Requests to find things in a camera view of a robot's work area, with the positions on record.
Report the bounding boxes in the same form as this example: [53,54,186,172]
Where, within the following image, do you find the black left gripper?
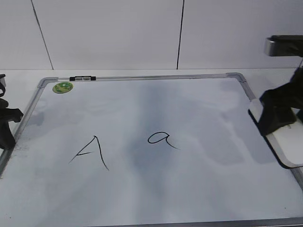
[0,98,23,149]

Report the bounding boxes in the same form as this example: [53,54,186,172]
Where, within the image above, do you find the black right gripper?
[257,67,303,136]

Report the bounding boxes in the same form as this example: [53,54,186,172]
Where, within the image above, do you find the white board eraser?
[247,98,303,169]

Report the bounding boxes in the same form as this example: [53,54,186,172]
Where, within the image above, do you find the round green magnet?
[53,82,73,94]

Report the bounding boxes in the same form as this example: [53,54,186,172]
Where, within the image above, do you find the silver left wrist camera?
[0,74,6,97]

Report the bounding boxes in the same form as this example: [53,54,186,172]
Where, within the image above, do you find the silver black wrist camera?
[265,35,303,58]

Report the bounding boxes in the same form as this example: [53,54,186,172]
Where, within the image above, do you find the white board with grey frame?
[0,73,303,227]

